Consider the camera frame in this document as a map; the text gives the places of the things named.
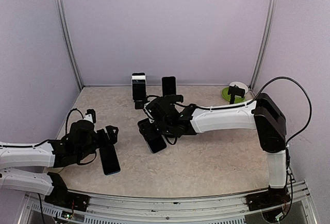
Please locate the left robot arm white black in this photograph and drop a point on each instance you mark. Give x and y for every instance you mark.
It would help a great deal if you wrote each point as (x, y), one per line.
(81, 140)

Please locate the black phone silver edge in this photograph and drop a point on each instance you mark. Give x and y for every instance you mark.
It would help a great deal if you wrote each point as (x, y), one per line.
(168, 85)

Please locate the right aluminium corner post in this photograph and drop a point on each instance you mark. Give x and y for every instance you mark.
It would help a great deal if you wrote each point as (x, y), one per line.
(264, 43)

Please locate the black round-base stand rear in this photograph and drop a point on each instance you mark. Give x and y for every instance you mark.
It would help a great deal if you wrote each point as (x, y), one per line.
(234, 91)

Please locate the black phone blue edge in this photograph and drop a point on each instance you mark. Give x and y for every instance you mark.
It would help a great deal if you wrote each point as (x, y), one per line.
(109, 160)
(152, 136)

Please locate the left aluminium corner post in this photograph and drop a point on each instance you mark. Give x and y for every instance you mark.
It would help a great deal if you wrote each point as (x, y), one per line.
(68, 44)

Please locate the aluminium corner post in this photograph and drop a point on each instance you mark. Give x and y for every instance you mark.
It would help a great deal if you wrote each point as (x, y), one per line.
(68, 44)
(264, 43)

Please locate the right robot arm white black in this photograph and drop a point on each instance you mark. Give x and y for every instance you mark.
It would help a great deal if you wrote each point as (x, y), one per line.
(260, 114)

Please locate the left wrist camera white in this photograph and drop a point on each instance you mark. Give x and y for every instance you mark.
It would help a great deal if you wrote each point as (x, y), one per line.
(90, 115)

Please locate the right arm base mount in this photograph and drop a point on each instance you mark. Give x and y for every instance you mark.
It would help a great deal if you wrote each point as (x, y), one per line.
(269, 198)

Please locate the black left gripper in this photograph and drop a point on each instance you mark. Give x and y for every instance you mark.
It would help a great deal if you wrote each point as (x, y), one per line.
(113, 138)

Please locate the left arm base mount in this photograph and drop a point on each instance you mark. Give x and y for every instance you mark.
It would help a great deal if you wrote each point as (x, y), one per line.
(62, 197)

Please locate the green bowl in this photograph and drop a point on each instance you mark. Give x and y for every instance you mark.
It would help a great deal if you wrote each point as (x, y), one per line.
(227, 97)

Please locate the aluminium front rail frame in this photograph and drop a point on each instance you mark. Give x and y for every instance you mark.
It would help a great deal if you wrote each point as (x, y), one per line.
(232, 208)

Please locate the black folding phone stand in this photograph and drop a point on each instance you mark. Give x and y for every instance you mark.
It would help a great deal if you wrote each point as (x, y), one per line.
(140, 103)

